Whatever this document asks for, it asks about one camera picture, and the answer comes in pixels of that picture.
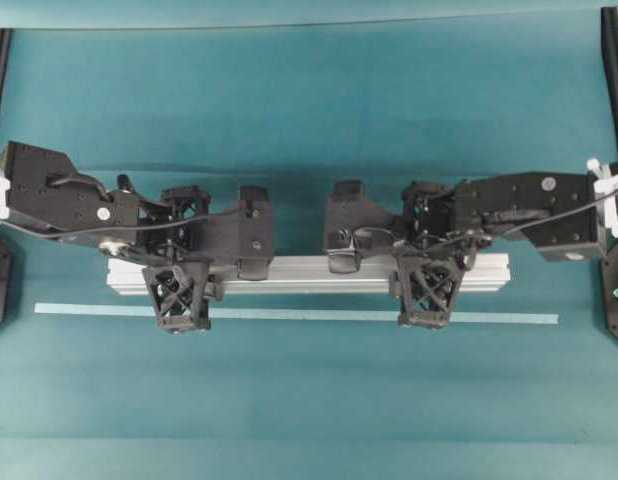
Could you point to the white right cable tie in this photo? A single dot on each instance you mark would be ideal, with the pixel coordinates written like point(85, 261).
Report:
point(605, 187)

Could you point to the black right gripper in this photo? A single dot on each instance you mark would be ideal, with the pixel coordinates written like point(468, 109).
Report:
point(427, 288)

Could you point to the light blue tape strip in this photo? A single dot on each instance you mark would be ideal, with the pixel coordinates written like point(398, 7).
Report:
point(293, 314)

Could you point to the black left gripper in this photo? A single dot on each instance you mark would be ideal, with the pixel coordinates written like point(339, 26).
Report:
point(174, 233)

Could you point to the silver aluminium extrusion rail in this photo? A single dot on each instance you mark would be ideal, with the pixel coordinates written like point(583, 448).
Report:
point(310, 275)

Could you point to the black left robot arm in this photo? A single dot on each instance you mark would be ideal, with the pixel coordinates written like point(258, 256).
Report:
point(49, 198)

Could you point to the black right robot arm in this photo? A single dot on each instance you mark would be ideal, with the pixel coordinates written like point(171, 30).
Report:
point(555, 213)

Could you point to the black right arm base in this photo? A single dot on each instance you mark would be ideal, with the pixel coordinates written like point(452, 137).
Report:
point(609, 275)

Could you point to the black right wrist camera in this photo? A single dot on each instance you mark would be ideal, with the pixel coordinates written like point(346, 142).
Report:
point(349, 225)

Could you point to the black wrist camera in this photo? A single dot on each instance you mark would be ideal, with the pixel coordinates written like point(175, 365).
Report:
point(243, 237)
point(349, 225)

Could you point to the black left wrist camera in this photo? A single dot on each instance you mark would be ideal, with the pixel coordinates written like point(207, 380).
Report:
point(243, 237)

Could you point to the teal table cloth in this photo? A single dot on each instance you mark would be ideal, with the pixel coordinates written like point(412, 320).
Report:
point(296, 110)

